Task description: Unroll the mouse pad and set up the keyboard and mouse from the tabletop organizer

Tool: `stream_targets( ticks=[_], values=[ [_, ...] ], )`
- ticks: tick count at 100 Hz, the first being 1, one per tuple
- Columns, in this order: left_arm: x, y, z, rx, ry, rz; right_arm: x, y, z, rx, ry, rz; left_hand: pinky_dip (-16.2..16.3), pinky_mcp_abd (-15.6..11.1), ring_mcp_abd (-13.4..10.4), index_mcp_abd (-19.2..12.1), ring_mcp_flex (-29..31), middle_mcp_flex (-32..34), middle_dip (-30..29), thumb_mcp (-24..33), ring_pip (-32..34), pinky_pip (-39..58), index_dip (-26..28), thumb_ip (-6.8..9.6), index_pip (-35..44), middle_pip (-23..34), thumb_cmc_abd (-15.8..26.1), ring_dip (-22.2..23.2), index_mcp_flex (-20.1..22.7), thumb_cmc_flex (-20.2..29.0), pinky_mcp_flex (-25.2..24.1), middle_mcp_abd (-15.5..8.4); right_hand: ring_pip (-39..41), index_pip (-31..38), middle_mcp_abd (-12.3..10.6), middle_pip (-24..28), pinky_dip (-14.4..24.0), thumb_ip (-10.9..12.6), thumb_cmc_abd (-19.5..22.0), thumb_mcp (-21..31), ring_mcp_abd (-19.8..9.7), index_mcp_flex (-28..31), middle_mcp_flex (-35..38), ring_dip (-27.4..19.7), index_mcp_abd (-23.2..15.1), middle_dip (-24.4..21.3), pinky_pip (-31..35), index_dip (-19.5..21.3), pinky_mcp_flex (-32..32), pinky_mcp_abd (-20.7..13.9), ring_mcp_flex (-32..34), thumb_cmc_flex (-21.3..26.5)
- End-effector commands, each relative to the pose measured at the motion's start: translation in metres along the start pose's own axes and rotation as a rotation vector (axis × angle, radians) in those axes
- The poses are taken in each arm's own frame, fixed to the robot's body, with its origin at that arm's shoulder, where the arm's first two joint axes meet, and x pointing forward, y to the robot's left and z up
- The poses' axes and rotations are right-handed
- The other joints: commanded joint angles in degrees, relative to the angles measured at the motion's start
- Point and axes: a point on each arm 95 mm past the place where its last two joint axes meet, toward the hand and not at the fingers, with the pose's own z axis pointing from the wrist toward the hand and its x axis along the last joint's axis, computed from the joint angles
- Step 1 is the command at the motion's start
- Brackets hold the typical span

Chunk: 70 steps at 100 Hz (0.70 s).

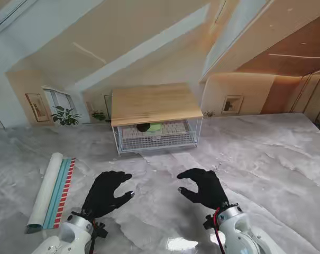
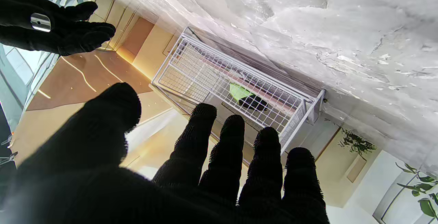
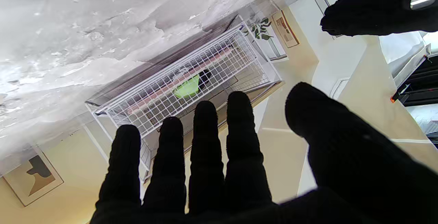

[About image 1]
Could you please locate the right arm wrist cable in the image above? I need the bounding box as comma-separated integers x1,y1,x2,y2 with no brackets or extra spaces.
212,207,226,254

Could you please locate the left arm wrist cable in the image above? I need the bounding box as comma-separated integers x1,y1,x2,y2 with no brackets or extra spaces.
89,219,109,254

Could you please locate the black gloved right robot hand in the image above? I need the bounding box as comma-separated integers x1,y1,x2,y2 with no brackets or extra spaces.
177,168,231,212

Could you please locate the arm wrist cable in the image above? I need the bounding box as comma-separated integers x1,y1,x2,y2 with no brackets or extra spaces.
89,219,109,254
212,207,226,254

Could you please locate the teal striped mouse pad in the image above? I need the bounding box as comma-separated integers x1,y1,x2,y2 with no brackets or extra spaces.
24,152,76,235

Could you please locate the white wire drawer basket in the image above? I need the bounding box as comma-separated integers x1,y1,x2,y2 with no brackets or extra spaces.
117,119,198,156

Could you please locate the black and green mouse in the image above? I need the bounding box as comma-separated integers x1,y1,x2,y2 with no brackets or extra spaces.
137,122,162,133

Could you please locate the pink and white keyboard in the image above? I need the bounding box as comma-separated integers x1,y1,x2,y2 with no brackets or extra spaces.
121,121,188,137

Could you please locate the wooden top wire organizer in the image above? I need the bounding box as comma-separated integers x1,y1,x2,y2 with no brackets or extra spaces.
111,82,204,156

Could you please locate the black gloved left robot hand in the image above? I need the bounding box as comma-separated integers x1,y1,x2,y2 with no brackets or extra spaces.
81,171,136,220

